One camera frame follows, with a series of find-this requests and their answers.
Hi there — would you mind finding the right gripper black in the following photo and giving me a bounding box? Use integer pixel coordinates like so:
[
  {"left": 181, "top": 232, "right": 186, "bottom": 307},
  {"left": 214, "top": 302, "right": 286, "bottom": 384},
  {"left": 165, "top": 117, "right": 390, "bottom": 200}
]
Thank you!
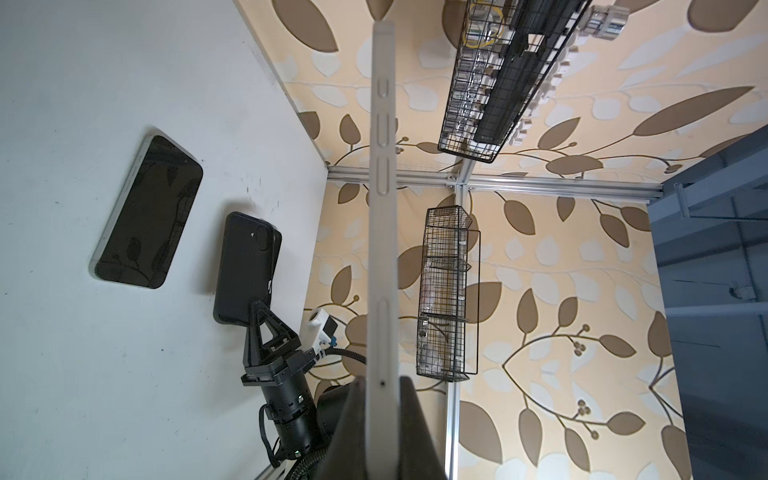
[{"left": 241, "top": 300, "right": 325, "bottom": 459}]

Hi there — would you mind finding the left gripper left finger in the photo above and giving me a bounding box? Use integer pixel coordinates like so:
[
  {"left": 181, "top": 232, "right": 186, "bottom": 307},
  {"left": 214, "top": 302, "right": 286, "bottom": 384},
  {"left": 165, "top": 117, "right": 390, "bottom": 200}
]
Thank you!
[{"left": 314, "top": 378, "right": 368, "bottom": 480}]

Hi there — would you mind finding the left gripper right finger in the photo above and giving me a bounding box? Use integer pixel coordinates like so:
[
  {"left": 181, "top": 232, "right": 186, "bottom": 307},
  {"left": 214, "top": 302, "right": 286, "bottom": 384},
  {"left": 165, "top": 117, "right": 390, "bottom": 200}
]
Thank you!
[{"left": 399, "top": 376, "right": 447, "bottom": 480}]

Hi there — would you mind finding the phone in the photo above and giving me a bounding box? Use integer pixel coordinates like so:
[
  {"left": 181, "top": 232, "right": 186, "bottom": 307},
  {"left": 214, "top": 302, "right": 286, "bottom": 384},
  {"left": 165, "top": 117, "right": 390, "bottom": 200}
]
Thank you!
[
  {"left": 90, "top": 131, "right": 204, "bottom": 289},
  {"left": 365, "top": 21, "right": 400, "bottom": 479}
]

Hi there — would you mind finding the black phone case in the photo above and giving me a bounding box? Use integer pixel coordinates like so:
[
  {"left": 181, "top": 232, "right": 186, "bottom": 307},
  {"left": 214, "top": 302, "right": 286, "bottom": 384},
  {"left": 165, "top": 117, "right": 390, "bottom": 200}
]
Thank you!
[{"left": 213, "top": 211, "right": 282, "bottom": 326}]

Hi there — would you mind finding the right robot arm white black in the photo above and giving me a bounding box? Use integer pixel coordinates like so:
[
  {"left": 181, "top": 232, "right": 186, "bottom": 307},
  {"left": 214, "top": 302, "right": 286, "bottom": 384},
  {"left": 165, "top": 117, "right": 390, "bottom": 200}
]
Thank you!
[{"left": 241, "top": 301, "right": 366, "bottom": 479}]

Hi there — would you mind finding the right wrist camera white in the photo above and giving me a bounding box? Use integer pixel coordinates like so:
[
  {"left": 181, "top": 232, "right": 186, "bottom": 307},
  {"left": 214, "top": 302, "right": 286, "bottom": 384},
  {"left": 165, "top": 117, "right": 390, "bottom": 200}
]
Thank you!
[{"left": 302, "top": 307, "right": 339, "bottom": 354}]

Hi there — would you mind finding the right wire basket black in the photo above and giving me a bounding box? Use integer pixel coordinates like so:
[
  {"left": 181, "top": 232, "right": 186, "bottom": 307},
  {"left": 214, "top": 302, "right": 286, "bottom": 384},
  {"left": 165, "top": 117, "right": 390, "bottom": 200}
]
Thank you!
[{"left": 416, "top": 205, "right": 472, "bottom": 383}]

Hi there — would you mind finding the wire basket black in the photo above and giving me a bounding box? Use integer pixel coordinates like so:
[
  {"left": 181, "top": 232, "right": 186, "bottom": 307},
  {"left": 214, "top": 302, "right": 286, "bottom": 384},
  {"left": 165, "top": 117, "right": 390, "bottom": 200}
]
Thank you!
[
  {"left": 416, "top": 205, "right": 472, "bottom": 383},
  {"left": 437, "top": 0, "right": 591, "bottom": 164}
]

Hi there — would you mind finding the back wire basket black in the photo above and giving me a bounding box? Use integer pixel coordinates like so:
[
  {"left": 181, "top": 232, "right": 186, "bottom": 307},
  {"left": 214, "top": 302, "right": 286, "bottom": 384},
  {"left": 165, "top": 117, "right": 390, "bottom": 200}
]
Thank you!
[{"left": 437, "top": 0, "right": 591, "bottom": 164}]

